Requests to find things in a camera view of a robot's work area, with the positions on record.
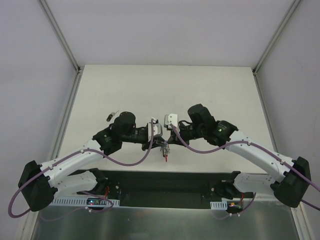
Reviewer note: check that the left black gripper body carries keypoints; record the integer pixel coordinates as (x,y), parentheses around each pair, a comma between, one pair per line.
(149,143)

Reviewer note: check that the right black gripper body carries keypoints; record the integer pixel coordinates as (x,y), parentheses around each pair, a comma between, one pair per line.
(175,139)

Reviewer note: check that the key organiser with red handle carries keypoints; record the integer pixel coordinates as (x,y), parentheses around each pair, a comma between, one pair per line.
(164,148)

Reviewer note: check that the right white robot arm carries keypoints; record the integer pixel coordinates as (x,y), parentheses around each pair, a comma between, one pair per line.
(286,178)

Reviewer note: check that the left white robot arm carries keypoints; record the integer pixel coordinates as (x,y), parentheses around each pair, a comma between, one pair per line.
(41,183)

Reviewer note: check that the key with black head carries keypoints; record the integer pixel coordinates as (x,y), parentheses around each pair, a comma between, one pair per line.
(111,115)

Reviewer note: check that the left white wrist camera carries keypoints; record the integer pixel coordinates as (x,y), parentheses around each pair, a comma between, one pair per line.
(155,128)

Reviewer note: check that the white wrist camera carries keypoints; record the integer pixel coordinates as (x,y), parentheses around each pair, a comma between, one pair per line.
(171,120)
(155,128)

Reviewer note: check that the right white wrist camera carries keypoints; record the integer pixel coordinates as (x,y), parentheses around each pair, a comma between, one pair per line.
(171,120)

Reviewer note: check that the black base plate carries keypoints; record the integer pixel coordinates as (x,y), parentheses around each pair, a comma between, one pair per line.
(178,190)

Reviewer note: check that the right white cable duct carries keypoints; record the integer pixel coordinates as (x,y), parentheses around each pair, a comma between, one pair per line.
(219,205)

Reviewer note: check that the white cable duct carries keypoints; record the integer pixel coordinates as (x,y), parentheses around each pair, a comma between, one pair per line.
(219,205)
(71,201)

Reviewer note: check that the left white cable duct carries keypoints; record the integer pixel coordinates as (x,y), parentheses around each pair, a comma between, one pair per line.
(71,201)

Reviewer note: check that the left aluminium frame post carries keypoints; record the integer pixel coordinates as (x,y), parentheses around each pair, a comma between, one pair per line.
(59,34)

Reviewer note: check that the aluminium frame post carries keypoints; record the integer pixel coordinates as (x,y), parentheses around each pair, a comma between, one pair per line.
(59,34)
(276,35)

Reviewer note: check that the right aluminium frame post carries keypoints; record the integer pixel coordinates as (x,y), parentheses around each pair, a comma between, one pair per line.
(276,35)

